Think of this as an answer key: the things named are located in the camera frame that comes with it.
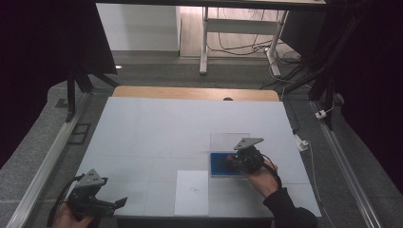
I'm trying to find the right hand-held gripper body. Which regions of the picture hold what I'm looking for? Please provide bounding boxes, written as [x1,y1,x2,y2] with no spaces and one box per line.
[233,137,265,175]

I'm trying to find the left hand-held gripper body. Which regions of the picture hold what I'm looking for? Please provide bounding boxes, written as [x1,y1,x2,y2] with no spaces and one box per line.
[66,168,118,219]

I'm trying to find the blue ink pad case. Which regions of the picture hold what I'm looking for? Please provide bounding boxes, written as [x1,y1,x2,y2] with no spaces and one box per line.
[209,132,252,179]

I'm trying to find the person's right hand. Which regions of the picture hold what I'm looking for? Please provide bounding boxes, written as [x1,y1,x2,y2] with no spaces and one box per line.
[245,158,280,200]

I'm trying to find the person's left hand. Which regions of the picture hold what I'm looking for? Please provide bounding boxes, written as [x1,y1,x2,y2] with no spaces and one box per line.
[51,202,96,228]

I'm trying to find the white paper sheet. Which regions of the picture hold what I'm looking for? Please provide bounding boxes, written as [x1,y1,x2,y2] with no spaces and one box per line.
[173,169,210,218]

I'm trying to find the white power adapter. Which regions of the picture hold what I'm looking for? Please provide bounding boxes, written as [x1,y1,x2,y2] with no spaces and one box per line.
[295,134,310,153]

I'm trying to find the white table cover board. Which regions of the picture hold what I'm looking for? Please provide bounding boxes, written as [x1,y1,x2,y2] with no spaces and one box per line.
[74,96,322,219]

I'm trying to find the wooden table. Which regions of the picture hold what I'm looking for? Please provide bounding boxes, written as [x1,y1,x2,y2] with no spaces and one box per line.
[111,85,281,103]

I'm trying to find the black stand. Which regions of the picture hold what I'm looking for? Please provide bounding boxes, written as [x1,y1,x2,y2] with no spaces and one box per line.
[64,65,121,124]
[283,18,341,131]

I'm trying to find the black curtain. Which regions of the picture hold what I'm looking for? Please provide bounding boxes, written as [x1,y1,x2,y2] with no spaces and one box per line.
[0,0,119,169]

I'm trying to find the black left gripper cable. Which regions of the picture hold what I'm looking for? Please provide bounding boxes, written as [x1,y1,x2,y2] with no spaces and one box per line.
[47,173,87,228]

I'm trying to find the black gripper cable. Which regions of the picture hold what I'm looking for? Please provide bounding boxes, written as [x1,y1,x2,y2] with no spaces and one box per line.
[259,153,283,190]
[47,173,87,228]

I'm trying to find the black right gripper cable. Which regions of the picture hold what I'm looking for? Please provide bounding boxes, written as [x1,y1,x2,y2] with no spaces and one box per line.
[259,153,283,190]

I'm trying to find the aluminium rail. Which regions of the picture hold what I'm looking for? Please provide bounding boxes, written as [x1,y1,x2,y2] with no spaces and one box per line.
[6,91,91,228]
[309,100,385,228]

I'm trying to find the black floor frame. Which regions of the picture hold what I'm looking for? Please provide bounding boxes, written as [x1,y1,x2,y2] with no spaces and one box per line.
[67,123,92,146]

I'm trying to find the black floor cables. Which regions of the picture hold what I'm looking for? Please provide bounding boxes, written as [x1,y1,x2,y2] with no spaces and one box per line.
[207,8,302,65]

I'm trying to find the white desk frame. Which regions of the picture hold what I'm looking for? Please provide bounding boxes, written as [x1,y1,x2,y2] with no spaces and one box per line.
[199,6,290,77]

